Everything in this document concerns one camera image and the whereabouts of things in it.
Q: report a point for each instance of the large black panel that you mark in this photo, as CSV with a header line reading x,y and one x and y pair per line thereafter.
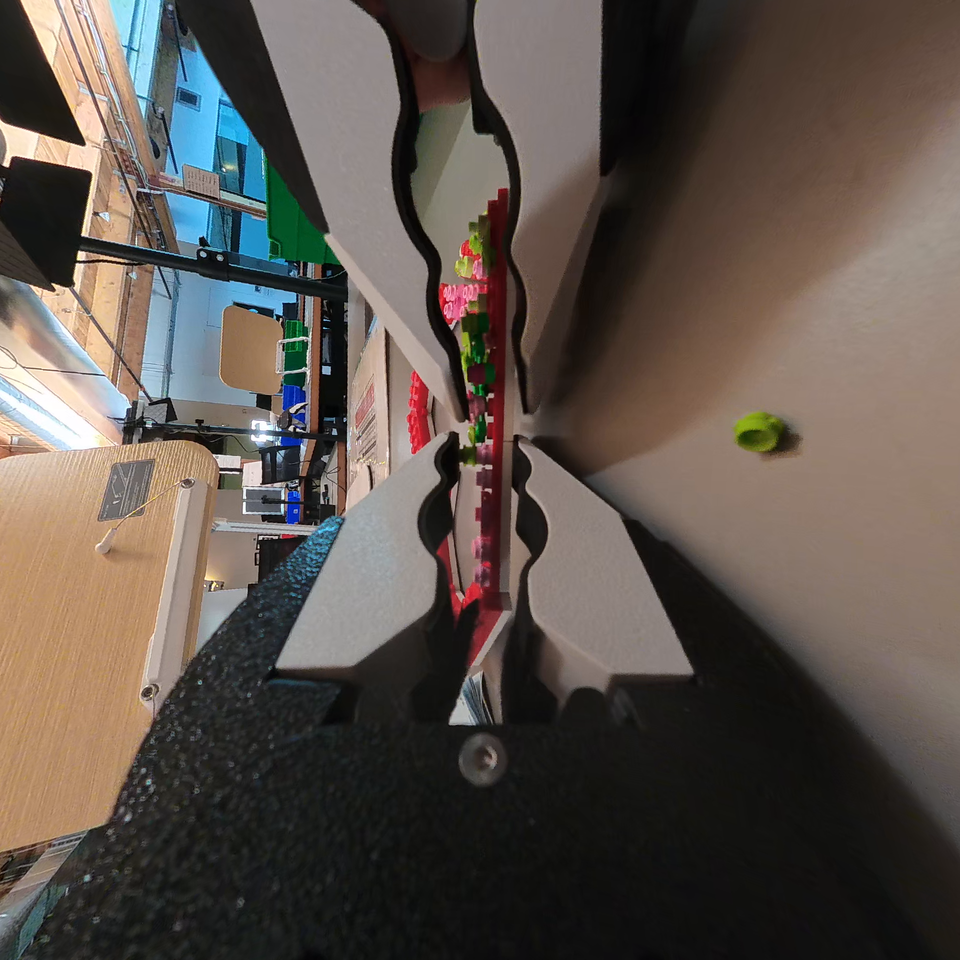
x,y
30,82

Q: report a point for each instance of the white sheet with red print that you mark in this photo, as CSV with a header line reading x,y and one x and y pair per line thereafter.
x,y
369,420

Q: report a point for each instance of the lego instruction booklet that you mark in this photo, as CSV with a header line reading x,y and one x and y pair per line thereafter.
x,y
478,697

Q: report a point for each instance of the small light wood board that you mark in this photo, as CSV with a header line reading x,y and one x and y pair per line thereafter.
x,y
251,349

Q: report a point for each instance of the black tripod stand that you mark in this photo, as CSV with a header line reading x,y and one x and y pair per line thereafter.
x,y
225,431

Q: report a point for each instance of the small lime lego stud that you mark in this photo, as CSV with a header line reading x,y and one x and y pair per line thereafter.
x,y
759,431

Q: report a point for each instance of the green shelf crate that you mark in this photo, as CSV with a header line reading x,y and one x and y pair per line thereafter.
x,y
294,349

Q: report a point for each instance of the silver ventilation duct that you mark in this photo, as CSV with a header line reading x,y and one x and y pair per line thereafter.
x,y
45,330

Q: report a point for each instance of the white mounting bar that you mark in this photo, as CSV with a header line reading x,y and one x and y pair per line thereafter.
x,y
171,592

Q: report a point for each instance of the dark framed ceiling panel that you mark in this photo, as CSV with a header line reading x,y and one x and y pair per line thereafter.
x,y
22,259

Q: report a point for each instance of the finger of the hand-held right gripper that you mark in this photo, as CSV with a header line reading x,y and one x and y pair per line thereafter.
x,y
555,112
345,135

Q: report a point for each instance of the black metal pole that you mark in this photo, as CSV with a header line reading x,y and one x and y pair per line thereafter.
x,y
150,253

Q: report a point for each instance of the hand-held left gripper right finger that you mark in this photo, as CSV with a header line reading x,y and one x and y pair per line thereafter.
x,y
600,600

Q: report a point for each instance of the person's right hand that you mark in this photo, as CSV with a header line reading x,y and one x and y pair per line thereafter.
x,y
446,86

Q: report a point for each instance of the red lego heart frame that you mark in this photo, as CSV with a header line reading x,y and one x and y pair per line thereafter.
x,y
496,337

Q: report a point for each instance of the small black square panel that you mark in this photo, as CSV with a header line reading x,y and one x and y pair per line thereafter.
x,y
45,217

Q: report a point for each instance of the light wood board with label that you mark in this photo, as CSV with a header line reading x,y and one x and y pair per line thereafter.
x,y
67,637

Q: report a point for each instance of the green plastic bin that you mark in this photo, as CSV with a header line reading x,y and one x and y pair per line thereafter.
x,y
292,217

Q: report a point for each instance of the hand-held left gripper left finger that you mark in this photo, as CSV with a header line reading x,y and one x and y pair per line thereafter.
x,y
360,592

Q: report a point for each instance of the blue shelf crate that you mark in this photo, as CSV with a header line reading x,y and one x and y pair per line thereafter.
x,y
294,397

